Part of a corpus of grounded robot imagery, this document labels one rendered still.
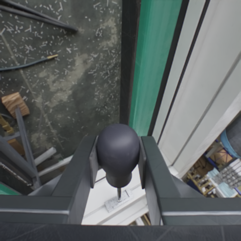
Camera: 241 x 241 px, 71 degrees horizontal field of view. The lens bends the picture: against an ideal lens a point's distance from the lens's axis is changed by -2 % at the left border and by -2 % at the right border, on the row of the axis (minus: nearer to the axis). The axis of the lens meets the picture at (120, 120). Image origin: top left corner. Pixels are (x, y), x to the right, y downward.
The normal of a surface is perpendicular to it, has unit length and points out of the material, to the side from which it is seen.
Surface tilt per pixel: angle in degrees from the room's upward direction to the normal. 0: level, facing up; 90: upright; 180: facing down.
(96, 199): 90
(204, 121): 90
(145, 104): 0
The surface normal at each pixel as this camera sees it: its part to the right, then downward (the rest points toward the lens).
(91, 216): 0.00, -0.60
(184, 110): -0.87, 0.40
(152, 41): 0.49, 0.70
